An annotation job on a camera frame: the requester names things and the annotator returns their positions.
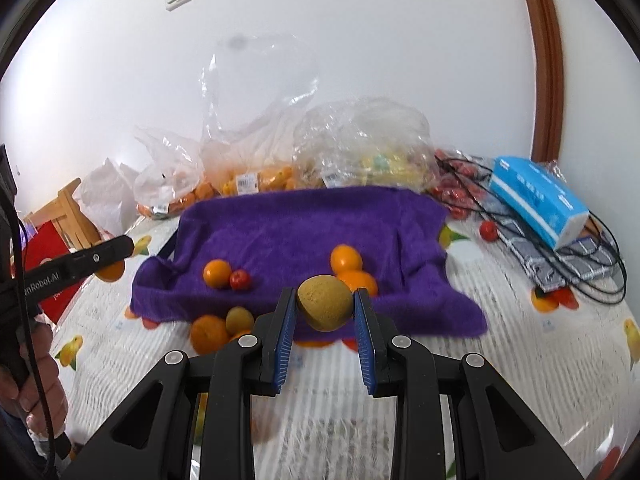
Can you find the person's left hand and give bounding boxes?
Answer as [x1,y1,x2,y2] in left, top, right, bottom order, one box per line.
[0,317,70,443]

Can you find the white plastic bag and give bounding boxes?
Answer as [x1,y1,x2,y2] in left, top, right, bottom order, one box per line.
[79,157,142,233]

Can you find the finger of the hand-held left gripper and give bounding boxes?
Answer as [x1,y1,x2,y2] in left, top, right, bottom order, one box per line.
[62,236,136,283]

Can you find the purple towel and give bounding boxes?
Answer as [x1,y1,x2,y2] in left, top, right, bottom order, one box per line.
[129,185,488,338]

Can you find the black cables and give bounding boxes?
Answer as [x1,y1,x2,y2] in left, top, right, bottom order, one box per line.
[435,155,628,306]

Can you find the wooden chair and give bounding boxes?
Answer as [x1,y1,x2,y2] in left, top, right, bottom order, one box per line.
[24,177,103,252]

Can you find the blue tissue pack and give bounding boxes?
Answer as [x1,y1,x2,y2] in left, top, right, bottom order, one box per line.
[489,156,590,251]

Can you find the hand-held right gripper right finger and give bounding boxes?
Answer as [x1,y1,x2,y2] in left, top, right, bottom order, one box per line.
[354,290,583,480]

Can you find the clear plastic bag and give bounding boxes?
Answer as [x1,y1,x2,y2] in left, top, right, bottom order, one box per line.
[200,34,321,196]
[291,96,442,193]
[132,126,206,221]

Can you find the pile of yellow-orange fruits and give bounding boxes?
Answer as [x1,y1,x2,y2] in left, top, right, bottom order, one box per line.
[220,165,301,196]

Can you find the grey striped cloth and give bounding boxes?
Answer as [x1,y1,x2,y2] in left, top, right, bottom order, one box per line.
[500,212,618,292]

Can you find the red box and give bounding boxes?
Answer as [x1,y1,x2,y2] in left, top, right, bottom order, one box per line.
[21,220,88,323]

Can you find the yellow-brown round fruit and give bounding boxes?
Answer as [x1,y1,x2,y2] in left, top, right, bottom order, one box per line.
[296,275,354,332]

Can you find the small green round fruit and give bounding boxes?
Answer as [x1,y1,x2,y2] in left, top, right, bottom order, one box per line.
[225,307,256,337]

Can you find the pile of yellow fruits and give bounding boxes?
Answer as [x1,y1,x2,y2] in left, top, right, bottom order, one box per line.
[300,152,431,188]

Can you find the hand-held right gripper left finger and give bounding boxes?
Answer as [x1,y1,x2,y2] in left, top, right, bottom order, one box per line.
[62,287,297,480]

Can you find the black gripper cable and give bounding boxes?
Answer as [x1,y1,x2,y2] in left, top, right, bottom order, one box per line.
[0,195,58,461]

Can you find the brown wooden door frame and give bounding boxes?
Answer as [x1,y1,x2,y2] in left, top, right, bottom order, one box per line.
[514,0,566,162]

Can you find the fruit-print tablecloth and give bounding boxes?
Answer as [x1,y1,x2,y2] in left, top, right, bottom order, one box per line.
[47,212,640,480]

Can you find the orange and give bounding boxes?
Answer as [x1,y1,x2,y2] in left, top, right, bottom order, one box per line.
[202,258,233,289]
[96,259,126,282]
[190,314,231,356]
[330,244,364,275]
[336,270,379,297]

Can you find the pile of cherry tomatoes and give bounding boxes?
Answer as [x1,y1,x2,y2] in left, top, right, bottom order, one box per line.
[431,149,496,221]

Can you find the pile of tangerines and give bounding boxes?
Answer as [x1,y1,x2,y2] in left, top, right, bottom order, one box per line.
[136,185,221,221]

